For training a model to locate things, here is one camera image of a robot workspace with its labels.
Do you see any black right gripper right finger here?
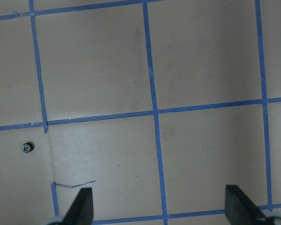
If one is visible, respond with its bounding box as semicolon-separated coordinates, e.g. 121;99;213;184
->
225;185;267;225

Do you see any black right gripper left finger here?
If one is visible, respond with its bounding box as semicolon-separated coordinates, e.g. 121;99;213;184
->
63;187;94;225

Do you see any small black bearing gear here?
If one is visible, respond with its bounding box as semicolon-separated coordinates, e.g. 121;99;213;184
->
21;142;35;153

